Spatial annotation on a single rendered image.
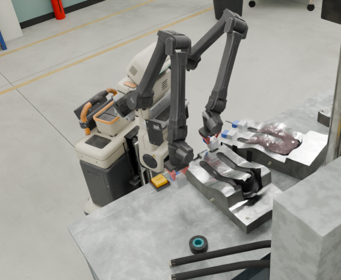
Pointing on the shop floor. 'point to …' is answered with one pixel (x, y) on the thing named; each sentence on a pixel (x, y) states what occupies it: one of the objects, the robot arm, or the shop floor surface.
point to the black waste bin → (236, 6)
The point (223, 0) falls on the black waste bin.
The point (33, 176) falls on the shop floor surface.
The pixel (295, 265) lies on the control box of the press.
